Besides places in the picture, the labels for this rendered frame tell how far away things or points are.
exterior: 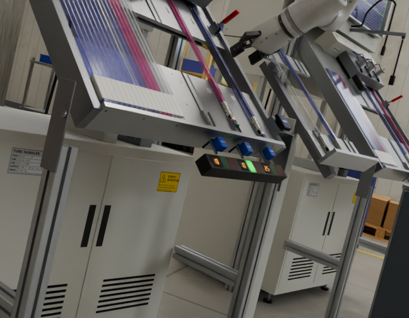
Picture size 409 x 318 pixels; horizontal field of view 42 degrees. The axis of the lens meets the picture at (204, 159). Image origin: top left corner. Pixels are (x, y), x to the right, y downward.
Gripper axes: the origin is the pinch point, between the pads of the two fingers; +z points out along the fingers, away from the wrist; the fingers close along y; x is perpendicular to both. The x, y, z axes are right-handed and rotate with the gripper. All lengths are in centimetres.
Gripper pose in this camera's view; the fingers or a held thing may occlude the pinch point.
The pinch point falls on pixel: (243, 55)
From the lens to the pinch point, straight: 155.7
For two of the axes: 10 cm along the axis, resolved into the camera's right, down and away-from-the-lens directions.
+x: 2.7, 9.1, -3.2
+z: -7.3, 4.2, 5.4
